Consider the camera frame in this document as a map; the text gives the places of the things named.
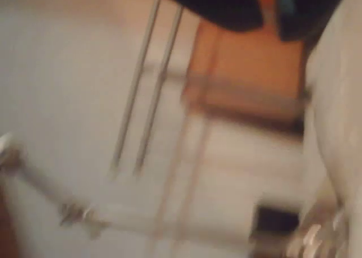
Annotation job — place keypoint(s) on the beige table cloth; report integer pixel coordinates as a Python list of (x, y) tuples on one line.
[(333, 99)]

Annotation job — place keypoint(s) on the grey metal drying rack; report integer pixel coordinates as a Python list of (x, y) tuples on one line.
[(131, 99)]

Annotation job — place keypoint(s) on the wooden board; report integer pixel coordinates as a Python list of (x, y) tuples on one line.
[(254, 65)]

